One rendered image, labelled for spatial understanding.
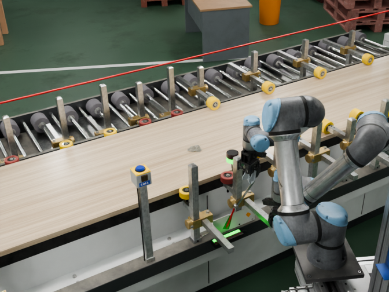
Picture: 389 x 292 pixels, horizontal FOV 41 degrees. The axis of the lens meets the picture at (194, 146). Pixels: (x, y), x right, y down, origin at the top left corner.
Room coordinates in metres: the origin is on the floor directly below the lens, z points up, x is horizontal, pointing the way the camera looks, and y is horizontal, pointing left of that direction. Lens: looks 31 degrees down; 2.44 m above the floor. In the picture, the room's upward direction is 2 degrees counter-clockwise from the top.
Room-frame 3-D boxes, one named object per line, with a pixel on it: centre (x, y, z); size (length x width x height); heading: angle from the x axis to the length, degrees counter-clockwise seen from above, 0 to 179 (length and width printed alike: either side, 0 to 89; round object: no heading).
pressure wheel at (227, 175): (2.26, -0.17, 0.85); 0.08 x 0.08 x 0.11
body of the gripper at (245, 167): (2.04, -0.25, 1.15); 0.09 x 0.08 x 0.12; 139
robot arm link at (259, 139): (1.95, -0.30, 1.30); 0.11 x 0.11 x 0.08; 10
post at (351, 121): (2.48, -0.86, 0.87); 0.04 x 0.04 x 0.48; 29
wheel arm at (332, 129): (2.48, -0.91, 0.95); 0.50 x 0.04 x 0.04; 29
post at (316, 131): (2.36, -0.65, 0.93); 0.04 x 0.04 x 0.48; 29
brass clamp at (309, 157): (2.37, -0.67, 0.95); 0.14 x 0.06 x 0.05; 119
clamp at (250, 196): (2.13, -0.23, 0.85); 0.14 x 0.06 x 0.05; 119
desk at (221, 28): (6.81, -0.33, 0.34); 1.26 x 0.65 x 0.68; 10
